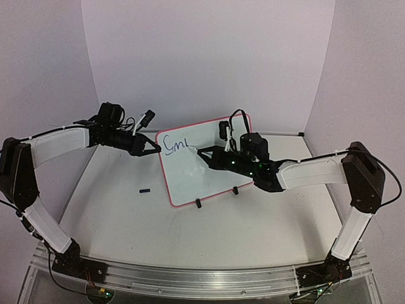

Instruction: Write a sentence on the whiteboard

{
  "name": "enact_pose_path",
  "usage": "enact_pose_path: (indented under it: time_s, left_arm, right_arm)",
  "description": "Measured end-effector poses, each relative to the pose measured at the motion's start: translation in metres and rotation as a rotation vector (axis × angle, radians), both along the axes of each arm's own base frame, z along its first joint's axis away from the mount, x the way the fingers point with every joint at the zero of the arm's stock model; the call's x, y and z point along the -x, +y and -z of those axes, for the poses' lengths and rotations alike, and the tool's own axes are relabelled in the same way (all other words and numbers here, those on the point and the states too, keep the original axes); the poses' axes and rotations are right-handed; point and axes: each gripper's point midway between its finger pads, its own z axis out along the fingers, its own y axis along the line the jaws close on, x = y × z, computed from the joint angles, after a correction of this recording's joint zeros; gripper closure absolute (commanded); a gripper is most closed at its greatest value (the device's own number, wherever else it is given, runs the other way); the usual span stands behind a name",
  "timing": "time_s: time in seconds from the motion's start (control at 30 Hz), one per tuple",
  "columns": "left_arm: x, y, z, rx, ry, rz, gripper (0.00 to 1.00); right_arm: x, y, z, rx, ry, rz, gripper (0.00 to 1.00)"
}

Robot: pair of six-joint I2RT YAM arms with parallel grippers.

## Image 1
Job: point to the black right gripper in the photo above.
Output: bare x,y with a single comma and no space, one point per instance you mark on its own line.
217,158

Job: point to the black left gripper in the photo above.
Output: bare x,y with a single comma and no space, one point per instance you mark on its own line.
138,145

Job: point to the pink framed whiteboard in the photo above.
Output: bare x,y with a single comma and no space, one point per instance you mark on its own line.
186,175

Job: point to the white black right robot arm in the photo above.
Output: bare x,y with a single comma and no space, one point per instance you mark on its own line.
354,167

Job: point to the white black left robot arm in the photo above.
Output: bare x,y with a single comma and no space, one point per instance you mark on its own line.
21,157

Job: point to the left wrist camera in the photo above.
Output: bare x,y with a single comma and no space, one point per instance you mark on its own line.
144,121

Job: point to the aluminium table edge rail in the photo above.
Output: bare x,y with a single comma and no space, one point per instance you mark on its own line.
298,134

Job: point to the wire whiteboard stand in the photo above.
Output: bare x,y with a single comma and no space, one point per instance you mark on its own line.
198,201

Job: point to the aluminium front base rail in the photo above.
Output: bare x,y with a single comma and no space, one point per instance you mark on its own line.
198,284

